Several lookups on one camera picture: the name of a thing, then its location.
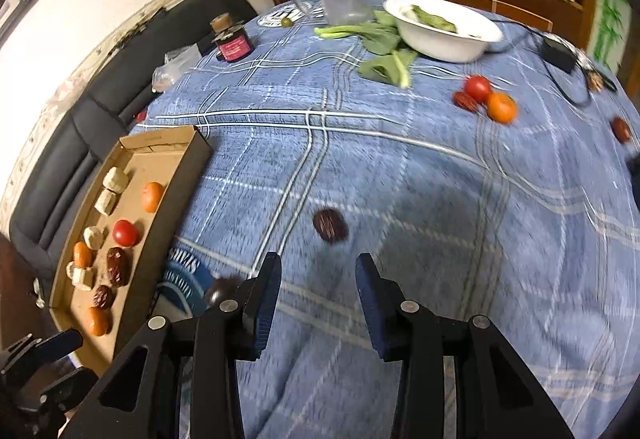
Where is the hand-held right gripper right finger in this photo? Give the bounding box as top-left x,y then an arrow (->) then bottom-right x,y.
355,253 -> 576,439

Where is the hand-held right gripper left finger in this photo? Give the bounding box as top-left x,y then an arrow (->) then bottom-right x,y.
60,251 -> 282,439

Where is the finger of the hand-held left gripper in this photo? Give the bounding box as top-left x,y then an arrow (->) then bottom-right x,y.
35,329 -> 84,363
42,366 -> 100,409

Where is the orange mandarin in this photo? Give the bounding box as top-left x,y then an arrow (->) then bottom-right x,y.
141,182 -> 166,212
87,306 -> 111,337
73,241 -> 95,268
486,92 -> 518,125

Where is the red date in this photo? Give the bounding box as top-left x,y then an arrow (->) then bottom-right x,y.
611,116 -> 633,143
204,276 -> 246,312
92,285 -> 116,310
106,246 -> 132,288
312,208 -> 349,245
453,90 -> 480,112

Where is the red tomato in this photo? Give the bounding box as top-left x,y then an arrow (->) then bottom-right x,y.
465,75 -> 493,103
112,219 -> 141,247

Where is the cardboard box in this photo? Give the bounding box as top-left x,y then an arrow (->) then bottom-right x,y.
50,125 -> 213,365

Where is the blue plaid tablecloth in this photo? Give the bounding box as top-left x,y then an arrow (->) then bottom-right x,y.
127,0 -> 640,439

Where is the green leafy vegetable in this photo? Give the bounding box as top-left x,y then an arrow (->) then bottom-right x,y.
314,9 -> 403,55
407,5 -> 458,32
357,48 -> 418,88

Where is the clear plastic bag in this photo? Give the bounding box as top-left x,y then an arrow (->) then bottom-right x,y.
151,43 -> 201,94

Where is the black leather sofa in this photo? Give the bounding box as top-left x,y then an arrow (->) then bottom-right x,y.
7,0 -> 261,280

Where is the dark jar with cork lid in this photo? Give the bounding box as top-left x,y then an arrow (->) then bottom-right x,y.
210,13 -> 252,64

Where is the white bowl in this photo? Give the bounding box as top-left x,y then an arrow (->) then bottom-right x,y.
382,0 -> 503,64

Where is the black power adapter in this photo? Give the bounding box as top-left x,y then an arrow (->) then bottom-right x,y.
540,36 -> 578,74

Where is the black power cable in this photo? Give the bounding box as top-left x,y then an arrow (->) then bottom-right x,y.
492,16 -> 621,108

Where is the framed wall picture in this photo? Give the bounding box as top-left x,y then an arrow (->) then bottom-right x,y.
0,0 -> 38,35

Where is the bamboo wall sticker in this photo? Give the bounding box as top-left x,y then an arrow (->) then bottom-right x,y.
590,0 -> 633,80

